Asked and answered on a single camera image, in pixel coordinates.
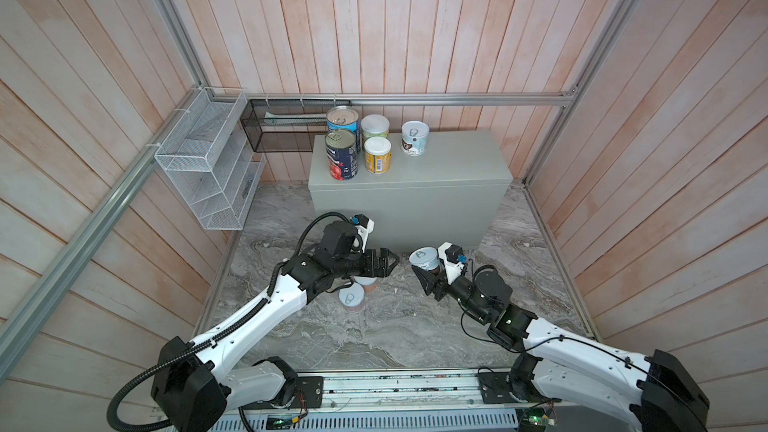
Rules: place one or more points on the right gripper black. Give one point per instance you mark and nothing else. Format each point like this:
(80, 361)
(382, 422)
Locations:
(432, 282)

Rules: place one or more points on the dark tomato can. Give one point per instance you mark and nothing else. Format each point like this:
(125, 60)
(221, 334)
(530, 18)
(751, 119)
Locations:
(341, 150)

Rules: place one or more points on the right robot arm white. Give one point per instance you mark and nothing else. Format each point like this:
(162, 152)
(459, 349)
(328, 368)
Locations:
(648, 392)

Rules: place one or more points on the blue soup can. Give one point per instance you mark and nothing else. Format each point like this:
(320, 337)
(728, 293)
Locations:
(347, 118)

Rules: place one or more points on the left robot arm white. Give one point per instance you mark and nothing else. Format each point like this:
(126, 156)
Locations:
(193, 385)

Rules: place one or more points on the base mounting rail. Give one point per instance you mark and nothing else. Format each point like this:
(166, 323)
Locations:
(406, 400)

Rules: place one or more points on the orange can white lid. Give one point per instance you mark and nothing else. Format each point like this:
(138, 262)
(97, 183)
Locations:
(374, 125)
(377, 155)

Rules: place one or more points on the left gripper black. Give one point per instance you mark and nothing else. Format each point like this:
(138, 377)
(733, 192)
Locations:
(382, 271)

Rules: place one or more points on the orange can white lid front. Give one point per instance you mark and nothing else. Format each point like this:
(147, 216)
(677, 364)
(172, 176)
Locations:
(377, 155)

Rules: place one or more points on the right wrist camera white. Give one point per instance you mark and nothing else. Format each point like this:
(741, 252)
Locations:
(454, 261)

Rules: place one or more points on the pull-tab can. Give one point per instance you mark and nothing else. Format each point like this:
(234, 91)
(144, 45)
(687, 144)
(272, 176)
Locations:
(414, 137)
(352, 298)
(425, 258)
(368, 284)

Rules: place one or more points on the black mesh basket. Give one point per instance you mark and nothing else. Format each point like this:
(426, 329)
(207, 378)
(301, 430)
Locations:
(286, 126)

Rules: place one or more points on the white wire mesh shelf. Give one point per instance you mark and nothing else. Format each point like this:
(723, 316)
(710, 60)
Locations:
(208, 158)

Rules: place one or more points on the grey metal cabinet box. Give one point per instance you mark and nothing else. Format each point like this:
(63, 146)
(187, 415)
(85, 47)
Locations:
(451, 193)

